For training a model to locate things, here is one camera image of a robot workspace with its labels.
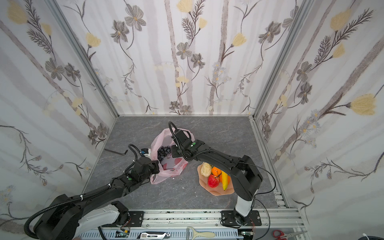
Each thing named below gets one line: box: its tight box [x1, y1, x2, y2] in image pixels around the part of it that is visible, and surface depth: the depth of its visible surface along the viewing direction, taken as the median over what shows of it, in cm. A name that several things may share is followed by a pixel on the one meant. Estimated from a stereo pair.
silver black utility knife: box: [136, 231, 171, 240], surface depth 70 cm
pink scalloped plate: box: [197, 163, 235, 196], surface depth 83 cm
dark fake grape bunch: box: [157, 145, 172, 161], surface depth 97 cm
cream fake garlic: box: [200, 162, 212, 178], surface depth 84 cm
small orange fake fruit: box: [211, 166, 222, 176], surface depth 82 cm
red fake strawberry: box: [207, 174, 220, 188], surface depth 82 cm
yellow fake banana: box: [221, 170, 229, 191], surface depth 80 cm
